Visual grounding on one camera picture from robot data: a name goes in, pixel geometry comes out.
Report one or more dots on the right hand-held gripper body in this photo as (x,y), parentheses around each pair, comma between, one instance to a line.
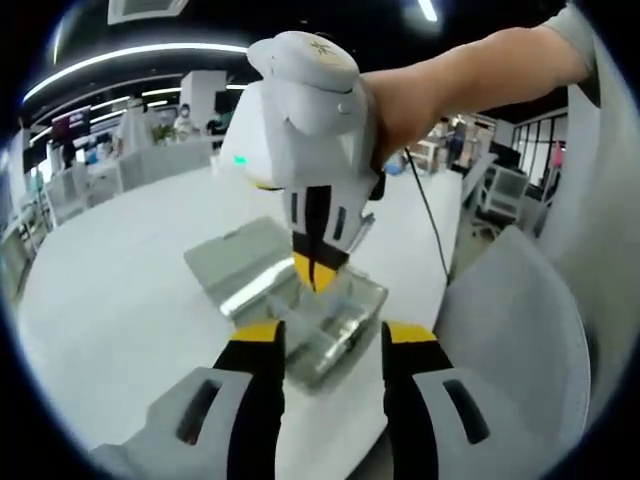
(310,125)

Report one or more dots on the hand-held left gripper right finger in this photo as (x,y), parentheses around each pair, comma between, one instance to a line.
(450,425)

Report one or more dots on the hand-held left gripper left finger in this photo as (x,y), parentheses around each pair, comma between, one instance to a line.
(200,415)

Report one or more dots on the clear grey dual guide fixture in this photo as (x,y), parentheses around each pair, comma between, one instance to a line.
(235,255)

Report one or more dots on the small green plant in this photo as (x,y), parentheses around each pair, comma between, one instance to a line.
(162,135)

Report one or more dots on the straight ceiling light strip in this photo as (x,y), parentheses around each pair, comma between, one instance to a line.
(427,10)

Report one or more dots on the curved ceiling light strip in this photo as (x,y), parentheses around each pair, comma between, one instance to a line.
(125,57)

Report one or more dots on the person's grey shirt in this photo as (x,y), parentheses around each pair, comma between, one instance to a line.
(610,225)

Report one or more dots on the red wall screen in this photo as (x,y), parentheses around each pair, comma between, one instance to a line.
(70,125)

